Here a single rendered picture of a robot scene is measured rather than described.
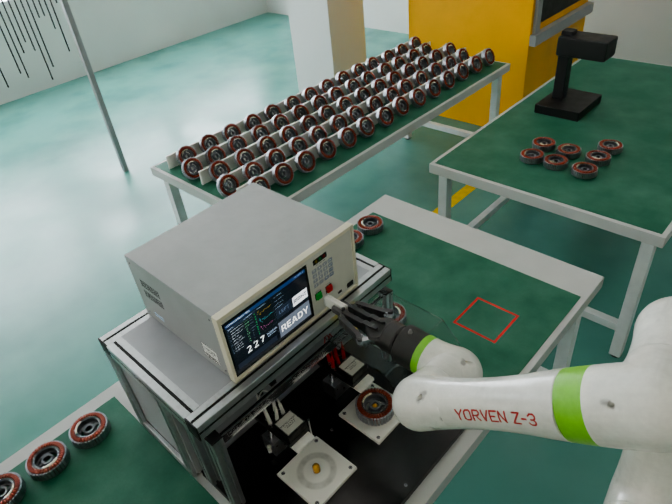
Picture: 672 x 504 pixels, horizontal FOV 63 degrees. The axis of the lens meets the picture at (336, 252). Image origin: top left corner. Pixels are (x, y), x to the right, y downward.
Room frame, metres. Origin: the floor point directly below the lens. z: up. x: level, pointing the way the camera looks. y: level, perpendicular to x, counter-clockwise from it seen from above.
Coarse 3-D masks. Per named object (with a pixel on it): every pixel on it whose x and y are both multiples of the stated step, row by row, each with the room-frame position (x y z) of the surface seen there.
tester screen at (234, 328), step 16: (304, 272) 1.03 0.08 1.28; (288, 288) 1.00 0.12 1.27; (304, 288) 1.03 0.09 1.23; (256, 304) 0.93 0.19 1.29; (272, 304) 0.96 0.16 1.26; (240, 320) 0.90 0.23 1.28; (256, 320) 0.92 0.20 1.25; (272, 320) 0.95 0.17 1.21; (304, 320) 1.02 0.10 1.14; (240, 336) 0.89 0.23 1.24; (256, 336) 0.92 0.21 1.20; (272, 336) 0.95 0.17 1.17; (240, 352) 0.88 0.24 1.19
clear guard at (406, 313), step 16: (384, 304) 1.12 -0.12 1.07; (400, 304) 1.11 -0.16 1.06; (400, 320) 1.05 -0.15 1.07; (416, 320) 1.04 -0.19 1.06; (432, 320) 1.04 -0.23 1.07; (336, 336) 1.02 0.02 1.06; (448, 336) 1.00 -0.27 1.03; (352, 352) 0.96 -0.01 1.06; (368, 352) 0.95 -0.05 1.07; (384, 352) 0.95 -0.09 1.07; (384, 368) 0.89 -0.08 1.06; (400, 368) 0.90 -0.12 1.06
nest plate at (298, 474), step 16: (304, 448) 0.89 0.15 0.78; (320, 448) 0.89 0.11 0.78; (288, 464) 0.85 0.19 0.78; (304, 464) 0.84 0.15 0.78; (320, 464) 0.84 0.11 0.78; (336, 464) 0.83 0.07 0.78; (352, 464) 0.83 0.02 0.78; (288, 480) 0.80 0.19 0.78; (304, 480) 0.80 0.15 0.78; (320, 480) 0.79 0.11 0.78; (336, 480) 0.79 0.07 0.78; (304, 496) 0.75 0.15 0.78; (320, 496) 0.75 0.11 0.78
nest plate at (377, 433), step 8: (376, 384) 1.08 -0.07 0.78; (352, 400) 1.03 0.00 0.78; (344, 408) 1.01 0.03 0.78; (352, 408) 1.00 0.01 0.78; (368, 408) 1.00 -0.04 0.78; (344, 416) 0.98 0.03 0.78; (352, 416) 0.98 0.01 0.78; (352, 424) 0.95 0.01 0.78; (360, 424) 0.95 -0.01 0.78; (384, 424) 0.94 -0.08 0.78; (392, 424) 0.93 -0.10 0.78; (368, 432) 0.92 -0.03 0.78; (376, 432) 0.91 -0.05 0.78; (384, 432) 0.91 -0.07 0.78; (376, 440) 0.89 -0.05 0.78
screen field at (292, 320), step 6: (300, 306) 1.01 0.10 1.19; (306, 306) 1.03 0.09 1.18; (294, 312) 1.00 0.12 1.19; (300, 312) 1.01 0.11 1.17; (306, 312) 1.02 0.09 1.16; (288, 318) 0.98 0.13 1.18; (294, 318) 1.00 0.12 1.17; (300, 318) 1.01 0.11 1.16; (282, 324) 0.97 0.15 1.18; (288, 324) 0.98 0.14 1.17; (294, 324) 0.99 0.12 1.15; (282, 330) 0.97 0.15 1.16; (288, 330) 0.98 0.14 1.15; (282, 336) 0.96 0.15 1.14
